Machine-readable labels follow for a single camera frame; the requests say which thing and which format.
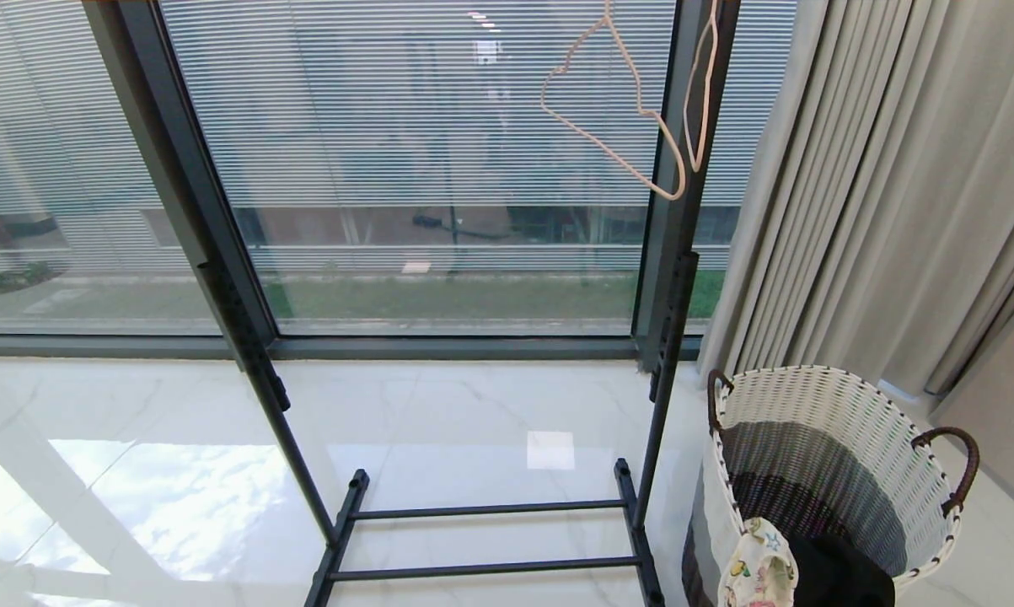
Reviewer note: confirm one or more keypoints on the pink clothes hanger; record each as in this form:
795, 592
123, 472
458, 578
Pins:
707, 101
639, 108

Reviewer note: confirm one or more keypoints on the black short-sleeved shirt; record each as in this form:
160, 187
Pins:
844, 577

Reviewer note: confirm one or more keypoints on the black clothes rack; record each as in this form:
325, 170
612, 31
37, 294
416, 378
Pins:
490, 509

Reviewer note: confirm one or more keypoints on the white laundry basket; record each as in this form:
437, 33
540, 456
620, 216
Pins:
810, 405

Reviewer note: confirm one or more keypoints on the window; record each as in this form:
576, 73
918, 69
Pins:
473, 126

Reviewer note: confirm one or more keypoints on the cream printed garment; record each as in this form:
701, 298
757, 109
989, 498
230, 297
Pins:
759, 573

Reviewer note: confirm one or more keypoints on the beige curtain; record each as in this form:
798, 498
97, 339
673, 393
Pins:
877, 185

